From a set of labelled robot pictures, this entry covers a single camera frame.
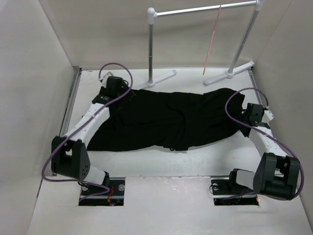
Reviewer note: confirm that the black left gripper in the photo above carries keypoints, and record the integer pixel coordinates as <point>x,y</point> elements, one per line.
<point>124,88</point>

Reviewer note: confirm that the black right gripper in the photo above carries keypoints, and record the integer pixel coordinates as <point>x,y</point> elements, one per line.
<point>242,131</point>

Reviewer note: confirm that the black trousers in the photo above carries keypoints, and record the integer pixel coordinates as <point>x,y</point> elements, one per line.
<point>176,121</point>

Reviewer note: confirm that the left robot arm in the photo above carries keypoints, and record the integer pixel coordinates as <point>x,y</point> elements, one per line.
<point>69,153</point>

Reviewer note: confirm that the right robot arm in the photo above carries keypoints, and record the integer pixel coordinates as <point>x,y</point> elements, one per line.
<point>277,173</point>

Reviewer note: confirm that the pink clothes hanger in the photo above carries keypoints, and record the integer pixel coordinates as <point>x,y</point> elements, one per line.
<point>211,40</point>

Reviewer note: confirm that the white clothes rack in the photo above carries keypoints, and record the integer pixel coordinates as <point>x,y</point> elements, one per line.
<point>180,38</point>

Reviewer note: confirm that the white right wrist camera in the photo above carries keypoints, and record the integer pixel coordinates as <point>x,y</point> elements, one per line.
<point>267,116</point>

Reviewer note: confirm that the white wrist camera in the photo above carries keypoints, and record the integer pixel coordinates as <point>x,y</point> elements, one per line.
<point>267,116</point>
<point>104,78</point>

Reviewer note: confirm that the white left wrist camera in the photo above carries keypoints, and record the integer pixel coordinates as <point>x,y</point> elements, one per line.
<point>104,78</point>

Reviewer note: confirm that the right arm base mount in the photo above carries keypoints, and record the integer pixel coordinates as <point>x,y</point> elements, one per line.
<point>226,194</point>

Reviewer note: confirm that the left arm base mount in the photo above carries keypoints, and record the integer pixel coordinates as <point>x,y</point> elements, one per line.
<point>96,196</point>

